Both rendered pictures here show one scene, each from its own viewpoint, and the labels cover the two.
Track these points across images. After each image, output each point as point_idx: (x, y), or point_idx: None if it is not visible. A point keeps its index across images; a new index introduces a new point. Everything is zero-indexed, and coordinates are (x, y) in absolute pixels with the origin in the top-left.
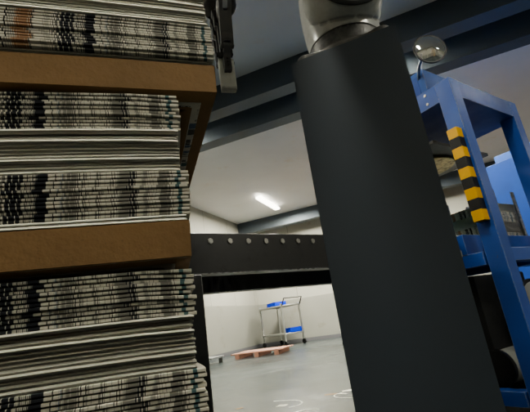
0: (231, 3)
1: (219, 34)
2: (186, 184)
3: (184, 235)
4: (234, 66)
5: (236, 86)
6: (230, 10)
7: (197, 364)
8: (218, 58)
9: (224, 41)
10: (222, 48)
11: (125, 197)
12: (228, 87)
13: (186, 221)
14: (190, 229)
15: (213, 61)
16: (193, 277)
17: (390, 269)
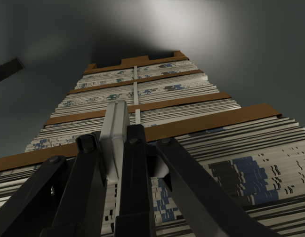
0: (283, 236)
1: (155, 221)
2: (238, 104)
3: (228, 98)
4: (123, 124)
5: (124, 102)
6: (251, 221)
7: (190, 81)
8: (106, 188)
9: (150, 187)
10: (150, 178)
11: None
12: (129, 120)
13: (231, 98)
14: (228, 96)
15: (283, 117)
16: (216, 89)
17: None
